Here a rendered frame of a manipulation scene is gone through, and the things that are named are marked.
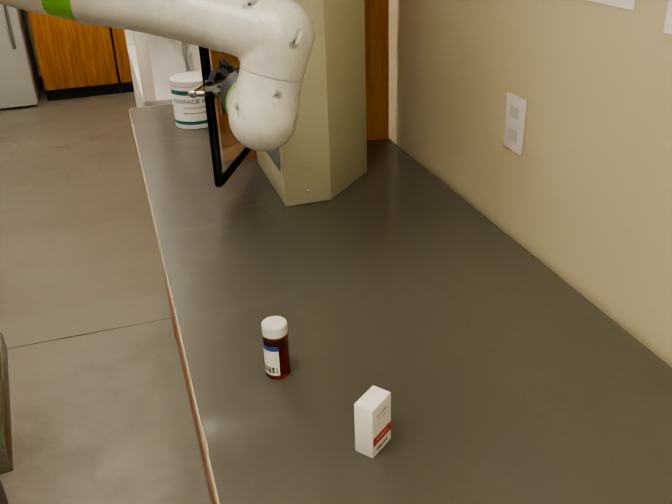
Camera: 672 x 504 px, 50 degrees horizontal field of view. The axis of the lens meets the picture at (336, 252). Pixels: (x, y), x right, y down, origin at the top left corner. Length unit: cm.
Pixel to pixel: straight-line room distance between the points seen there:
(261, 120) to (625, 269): 65
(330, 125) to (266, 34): 58
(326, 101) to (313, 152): 12
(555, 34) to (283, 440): 85
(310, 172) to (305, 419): 77
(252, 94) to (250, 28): 10
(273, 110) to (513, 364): 54
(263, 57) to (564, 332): 65
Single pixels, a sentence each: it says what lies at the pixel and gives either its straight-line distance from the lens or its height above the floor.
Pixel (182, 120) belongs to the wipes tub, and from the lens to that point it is 231.
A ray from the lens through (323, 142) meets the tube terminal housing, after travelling 166.
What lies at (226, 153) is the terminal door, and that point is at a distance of 173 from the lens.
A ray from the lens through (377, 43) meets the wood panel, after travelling 205.
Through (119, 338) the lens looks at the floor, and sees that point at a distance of 306.
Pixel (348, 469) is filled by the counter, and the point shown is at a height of 94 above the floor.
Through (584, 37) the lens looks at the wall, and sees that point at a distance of 133.
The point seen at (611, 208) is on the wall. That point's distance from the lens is 131.
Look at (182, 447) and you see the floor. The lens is 247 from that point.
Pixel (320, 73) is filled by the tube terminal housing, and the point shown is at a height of 124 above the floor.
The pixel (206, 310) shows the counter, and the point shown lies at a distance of 131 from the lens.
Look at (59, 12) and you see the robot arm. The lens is 123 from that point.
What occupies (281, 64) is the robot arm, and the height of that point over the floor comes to 137.
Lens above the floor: 162
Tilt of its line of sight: 27 degrees down
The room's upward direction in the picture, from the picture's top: 2 degrees counter-clockwise
